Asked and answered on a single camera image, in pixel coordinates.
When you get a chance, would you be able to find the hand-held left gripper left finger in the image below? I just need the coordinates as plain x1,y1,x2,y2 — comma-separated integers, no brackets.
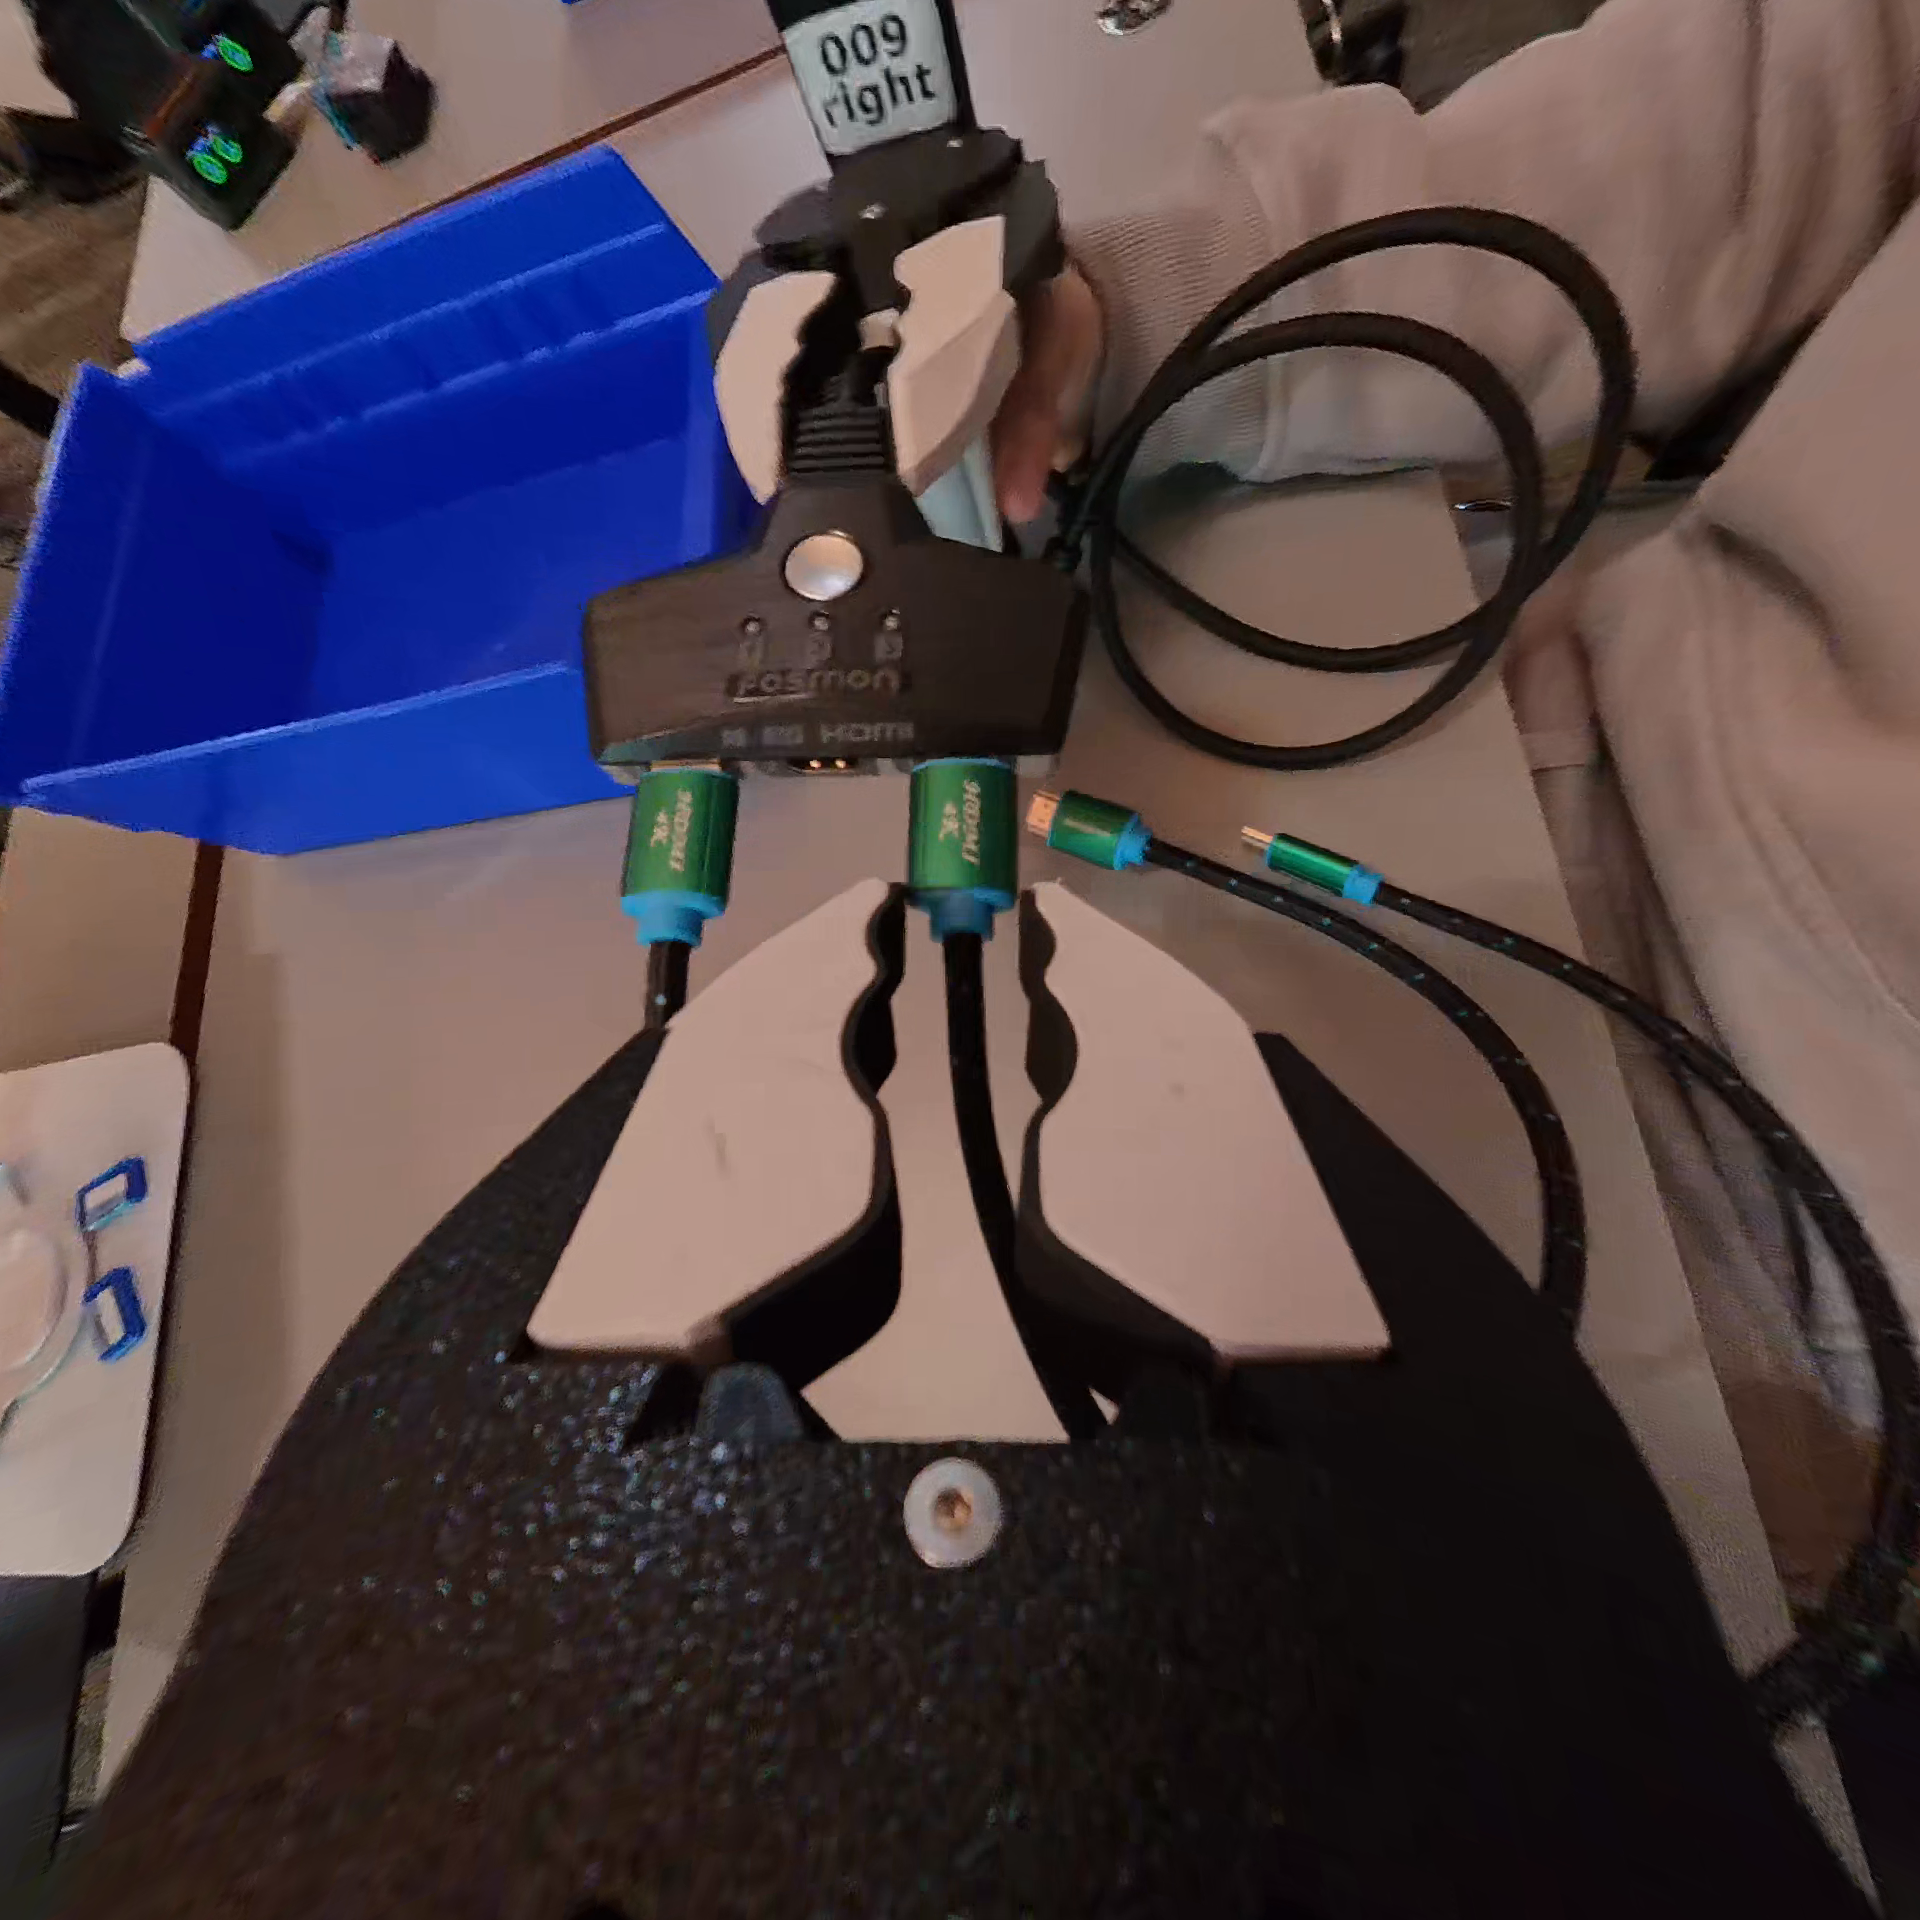
525,876,910,1393

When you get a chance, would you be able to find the person's torso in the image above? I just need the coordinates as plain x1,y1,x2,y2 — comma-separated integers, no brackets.
1500,226,1920,1652

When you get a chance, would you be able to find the black braided green-plug cable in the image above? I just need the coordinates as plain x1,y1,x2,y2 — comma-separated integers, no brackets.
1022,788,1589,1328
621,758,748,1038
1240,822,1920,1742
897,755,1116,1441

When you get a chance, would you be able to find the dark small pouch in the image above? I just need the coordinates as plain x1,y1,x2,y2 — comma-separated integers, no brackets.
300,32,440,166

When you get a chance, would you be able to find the blue plastic bin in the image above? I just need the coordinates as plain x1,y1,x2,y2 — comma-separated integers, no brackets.
0,142,765,856

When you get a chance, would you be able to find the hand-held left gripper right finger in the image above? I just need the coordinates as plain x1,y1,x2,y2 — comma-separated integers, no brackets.
1014,882,1393,1400

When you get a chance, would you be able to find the white card with blue clips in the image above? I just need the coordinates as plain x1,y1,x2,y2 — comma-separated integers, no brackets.
0,1038,196,1581

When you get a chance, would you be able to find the plain black switch cable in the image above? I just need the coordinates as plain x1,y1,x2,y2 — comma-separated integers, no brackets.
1052,206,1639,773

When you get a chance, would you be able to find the person's right hand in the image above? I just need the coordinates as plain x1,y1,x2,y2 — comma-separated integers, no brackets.
993,269,1110,526

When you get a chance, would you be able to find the black battery charger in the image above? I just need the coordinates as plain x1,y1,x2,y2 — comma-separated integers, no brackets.
117,0,305,230

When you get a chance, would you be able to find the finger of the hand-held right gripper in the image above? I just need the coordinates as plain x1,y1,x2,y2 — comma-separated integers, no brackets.
882,212,1032,500
712,269,846,508

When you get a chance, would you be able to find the black video switch box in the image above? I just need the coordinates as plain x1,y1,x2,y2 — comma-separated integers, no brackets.
582,477,1093,794

